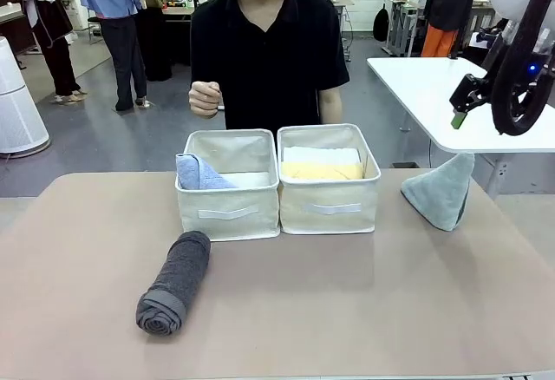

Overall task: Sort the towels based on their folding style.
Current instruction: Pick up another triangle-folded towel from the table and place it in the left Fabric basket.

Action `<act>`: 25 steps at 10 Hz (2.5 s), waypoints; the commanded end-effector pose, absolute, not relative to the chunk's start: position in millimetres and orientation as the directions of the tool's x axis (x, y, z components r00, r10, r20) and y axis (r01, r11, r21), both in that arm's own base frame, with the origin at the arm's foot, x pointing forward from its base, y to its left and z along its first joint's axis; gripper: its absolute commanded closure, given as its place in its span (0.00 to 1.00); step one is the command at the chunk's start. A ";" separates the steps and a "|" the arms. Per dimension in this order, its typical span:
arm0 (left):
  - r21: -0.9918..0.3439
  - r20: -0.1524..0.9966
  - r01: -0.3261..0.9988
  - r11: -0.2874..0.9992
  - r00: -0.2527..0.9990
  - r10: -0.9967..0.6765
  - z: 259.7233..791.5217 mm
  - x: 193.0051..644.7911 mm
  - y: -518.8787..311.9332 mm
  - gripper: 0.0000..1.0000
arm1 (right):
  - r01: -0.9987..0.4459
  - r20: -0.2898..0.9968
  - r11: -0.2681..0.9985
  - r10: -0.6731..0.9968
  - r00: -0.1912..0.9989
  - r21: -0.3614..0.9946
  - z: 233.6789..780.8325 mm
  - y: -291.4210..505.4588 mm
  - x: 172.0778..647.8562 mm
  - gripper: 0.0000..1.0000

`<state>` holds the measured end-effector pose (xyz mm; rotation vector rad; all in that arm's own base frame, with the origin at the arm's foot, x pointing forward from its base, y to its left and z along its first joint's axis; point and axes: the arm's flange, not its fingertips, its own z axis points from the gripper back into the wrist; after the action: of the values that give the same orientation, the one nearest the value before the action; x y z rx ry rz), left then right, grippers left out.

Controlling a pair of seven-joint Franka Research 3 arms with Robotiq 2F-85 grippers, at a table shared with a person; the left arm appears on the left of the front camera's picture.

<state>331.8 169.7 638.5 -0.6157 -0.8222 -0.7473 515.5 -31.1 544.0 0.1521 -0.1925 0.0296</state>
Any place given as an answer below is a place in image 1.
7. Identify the bystander in blue shirt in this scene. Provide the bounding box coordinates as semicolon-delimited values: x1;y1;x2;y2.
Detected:
69;0;152;113

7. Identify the yellow towel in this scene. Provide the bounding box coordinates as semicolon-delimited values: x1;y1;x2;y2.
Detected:
280;161;364;181

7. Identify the black backpack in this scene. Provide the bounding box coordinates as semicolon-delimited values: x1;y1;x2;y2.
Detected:
373;4;392;43

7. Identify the person in black shirt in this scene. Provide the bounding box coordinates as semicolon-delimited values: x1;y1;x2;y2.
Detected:
189;0;350;132

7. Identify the bystander in dark vest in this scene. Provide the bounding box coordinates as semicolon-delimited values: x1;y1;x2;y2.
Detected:
12;0;88;106

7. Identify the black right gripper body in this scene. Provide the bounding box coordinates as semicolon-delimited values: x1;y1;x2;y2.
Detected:
448;73;493;115

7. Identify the white side table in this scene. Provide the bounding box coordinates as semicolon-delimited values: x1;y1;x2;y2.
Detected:
366;56;555;199

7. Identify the pale pink white towel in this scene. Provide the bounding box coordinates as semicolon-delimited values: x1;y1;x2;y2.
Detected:
282;146;362;165

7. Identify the lavender blue towel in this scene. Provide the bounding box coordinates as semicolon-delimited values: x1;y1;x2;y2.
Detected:
175;153;238;190

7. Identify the bystander in olive jacket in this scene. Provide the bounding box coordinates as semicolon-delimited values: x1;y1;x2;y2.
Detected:
132;0;175;82

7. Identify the white air purifier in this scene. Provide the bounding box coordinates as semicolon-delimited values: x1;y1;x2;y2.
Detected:
0;36;51;155

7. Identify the grey background desk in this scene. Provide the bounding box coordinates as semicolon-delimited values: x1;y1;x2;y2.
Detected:
382;0;431;58

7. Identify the grey green triangle towel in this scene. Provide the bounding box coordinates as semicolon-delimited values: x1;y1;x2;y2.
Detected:
400;152;476;231

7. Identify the dark grey rolled towel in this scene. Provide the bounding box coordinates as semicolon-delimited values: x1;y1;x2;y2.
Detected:
135;230;212;336

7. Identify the thick black cable hose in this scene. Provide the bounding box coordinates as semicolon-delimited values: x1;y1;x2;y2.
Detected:
491;0;555;137

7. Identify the person's right hand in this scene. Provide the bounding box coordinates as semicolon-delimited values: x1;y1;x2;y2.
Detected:
188;79;223;120

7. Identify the bystander with orange trousers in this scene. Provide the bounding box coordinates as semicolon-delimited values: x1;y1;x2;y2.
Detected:
421;0;496;58

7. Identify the white fabric storage basket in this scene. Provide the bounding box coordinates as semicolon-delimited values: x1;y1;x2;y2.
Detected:
276;123;382;236
174;128;281;242

